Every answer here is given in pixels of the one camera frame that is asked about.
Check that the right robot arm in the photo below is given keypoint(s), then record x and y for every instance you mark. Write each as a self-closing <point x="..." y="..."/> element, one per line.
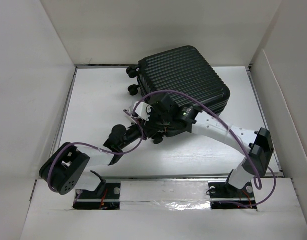
<point x="256" y="146"/>

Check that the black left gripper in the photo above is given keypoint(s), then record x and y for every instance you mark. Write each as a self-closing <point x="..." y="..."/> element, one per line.
<point x="137" y="127"/>

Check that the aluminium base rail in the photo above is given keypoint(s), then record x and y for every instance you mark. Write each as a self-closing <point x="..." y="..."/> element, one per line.
<point x="159" y="194"/>

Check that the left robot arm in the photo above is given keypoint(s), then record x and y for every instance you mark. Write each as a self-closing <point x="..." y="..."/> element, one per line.
<point x="66" y="169"/>

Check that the black hard-shell suitcase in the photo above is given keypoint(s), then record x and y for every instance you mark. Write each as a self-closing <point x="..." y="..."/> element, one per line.
<point x="183" y="74"/>

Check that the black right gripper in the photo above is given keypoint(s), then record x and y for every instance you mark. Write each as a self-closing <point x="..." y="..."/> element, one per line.
<point x="151" y="124"/>

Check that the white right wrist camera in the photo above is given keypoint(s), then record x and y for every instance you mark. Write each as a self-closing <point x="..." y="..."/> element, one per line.
<point x="143" y="110"/>

